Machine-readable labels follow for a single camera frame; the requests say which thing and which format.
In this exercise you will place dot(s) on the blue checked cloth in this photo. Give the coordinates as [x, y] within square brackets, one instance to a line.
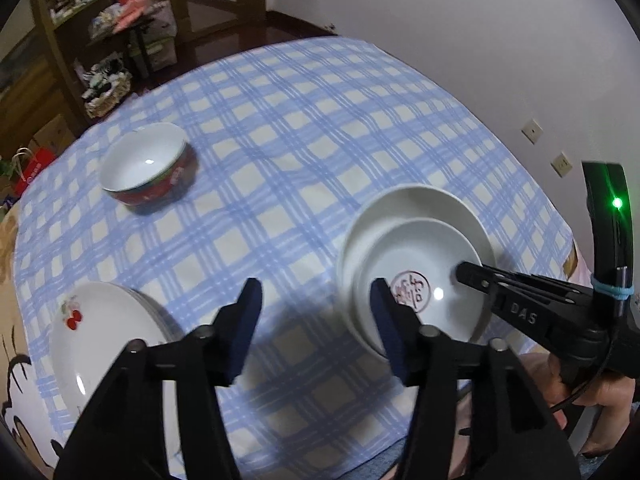
[280, 160]

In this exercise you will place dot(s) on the white bowl with blue print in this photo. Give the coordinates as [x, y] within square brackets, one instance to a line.
[400, 207]

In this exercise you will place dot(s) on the white plate with cherry print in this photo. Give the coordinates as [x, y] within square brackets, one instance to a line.
[95, 355]

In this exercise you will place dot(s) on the wooden shelf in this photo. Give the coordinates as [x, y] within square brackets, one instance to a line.
[65, 35]

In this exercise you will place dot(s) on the red paper bag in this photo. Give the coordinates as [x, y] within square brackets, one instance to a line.
[32, 167]

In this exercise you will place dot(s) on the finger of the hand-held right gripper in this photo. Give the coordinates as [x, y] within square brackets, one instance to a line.
[520, 300]

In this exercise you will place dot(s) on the plain white plate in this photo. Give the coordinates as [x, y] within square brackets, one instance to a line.
[160, 317]

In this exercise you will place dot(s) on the cardboard box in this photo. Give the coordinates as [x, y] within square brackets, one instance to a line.
[52, 135]

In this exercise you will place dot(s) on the small red patterned bowl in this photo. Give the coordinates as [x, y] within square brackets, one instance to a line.
[440, 265]

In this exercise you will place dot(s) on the brown cartoon blanket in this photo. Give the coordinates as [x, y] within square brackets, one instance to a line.
[15, 360]

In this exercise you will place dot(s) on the large red patterned bowl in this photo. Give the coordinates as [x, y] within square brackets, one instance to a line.
[145, 165]

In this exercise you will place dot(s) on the wall socket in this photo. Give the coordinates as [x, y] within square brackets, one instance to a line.
[562, 165]
[533, 131]

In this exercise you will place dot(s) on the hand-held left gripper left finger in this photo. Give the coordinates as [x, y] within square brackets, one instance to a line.
[245, 330]

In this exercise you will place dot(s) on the woven basket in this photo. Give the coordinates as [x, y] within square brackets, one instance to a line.
[107, 92]

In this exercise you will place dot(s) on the person's right hand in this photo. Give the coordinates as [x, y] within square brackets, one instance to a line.
[612, 387]

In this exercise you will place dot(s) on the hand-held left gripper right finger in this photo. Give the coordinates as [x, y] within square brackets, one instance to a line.
[387, 332]

